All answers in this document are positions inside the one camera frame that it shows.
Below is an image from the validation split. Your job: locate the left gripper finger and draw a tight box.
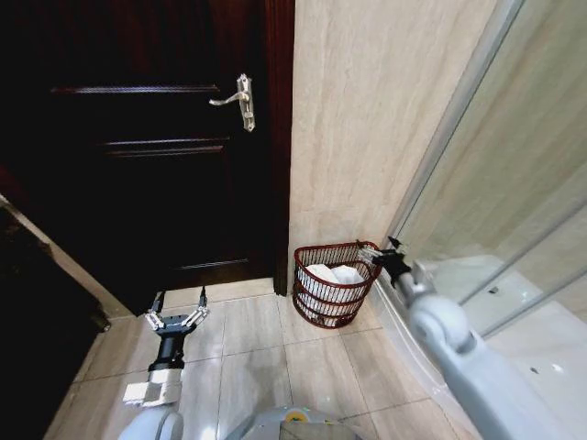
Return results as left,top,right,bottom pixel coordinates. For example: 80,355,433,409
144,291,167,332
182,284,211,329

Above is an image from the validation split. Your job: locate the red-brown wire hamper basket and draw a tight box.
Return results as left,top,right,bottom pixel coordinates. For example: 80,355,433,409
292,239,384,329

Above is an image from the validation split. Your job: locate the dark cabinet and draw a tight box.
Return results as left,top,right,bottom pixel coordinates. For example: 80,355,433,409
0,192,112,440

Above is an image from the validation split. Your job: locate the dark wooden door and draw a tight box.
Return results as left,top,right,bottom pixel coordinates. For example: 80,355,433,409
0,0,277,318

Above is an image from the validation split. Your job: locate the robot front shell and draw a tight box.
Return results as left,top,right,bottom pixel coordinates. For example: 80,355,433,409
225,402,371,440

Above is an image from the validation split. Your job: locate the white shower tray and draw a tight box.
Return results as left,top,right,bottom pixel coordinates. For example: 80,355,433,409
370,254,587,440

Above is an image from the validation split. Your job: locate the glass shower enclosure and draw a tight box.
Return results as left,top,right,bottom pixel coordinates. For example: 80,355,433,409
387,0,587,338

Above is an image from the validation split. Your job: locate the dark wooden door frame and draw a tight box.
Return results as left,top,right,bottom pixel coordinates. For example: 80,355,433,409
263,0,297,298

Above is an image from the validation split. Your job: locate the silver door lever handle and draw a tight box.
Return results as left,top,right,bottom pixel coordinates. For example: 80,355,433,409
208,72,257,134

